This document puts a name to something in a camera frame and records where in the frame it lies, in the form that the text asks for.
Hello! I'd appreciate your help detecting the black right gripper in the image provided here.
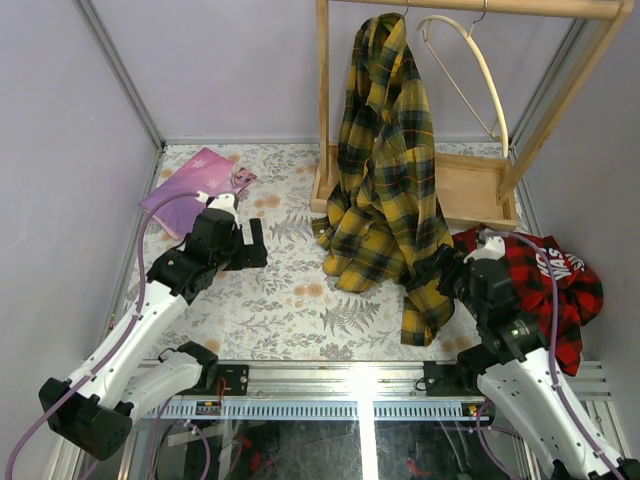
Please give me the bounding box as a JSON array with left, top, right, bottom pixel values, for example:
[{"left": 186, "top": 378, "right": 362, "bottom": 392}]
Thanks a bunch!
[{"left": 411, "top": 243, "right": 485, "bottom": 320}]

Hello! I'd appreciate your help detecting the yellow plaid shirt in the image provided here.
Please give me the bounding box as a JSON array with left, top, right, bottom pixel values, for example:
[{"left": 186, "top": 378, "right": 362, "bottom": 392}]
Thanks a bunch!
[{"left": 312, "top": 13, "right": 454, "bottom": 346}]

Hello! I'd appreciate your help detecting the red black plaid shirt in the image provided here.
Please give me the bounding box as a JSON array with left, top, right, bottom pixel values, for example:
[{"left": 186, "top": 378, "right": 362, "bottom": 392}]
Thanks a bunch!
[{"left": 449, "top": 225, "right": 605, "bottom": 377}]

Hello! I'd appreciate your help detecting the cream clothes hanger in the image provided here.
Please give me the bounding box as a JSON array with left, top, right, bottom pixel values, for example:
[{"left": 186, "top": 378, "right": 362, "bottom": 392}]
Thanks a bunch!
[{"left": 416, "top": 1, "right": 510, "bottom": 159}]

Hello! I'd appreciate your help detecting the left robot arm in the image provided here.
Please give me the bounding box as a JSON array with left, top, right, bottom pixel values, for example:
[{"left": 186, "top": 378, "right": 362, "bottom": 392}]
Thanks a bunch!
[{"left": 39, "top": 207, "right": 267, "bottom": 461}]

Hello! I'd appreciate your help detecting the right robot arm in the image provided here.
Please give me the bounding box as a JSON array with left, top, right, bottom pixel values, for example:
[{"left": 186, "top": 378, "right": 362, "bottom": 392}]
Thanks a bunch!
[{"left": 416, "top": 237, "right": 639, "bottom": 479}]

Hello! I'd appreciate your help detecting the wooden clothes rack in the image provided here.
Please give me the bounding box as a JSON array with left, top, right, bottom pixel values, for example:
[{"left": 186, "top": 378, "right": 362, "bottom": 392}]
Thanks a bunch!
[{"left": 310, "top": 1, "right": 635, "bottom": 230}]

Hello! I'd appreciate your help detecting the purple folded cloth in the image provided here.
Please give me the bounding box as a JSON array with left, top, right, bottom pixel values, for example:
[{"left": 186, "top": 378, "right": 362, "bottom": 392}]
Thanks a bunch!
[{"left": 140, "top": 148, "right": 257, "bottom": 239}]

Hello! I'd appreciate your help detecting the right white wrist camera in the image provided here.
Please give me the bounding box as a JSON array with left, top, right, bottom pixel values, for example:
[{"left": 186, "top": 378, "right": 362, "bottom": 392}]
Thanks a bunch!
[{"left": 463, "top": 229, "right": 506, "bottom": 264}]

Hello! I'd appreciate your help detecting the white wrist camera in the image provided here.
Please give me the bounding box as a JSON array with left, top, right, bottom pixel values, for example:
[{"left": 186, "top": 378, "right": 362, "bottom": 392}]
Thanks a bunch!
[
  {"left": 463, "top": 229, "right": 506, "bottom": 264},
  {"left": 196, "top": 191, "right": 239, "bottom": 223}
]

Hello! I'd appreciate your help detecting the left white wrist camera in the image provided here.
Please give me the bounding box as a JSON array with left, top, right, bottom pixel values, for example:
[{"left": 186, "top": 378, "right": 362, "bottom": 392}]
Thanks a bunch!
[{"left": 196, "top": 191, "right": 239, "bottom": 223}]

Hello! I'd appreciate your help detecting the aluminium mounting rail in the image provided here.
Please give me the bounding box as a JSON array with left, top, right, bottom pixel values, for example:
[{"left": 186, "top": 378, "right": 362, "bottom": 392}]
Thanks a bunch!
[{"left": 137, "top": 361, "right": 610, "bottom": 422}]

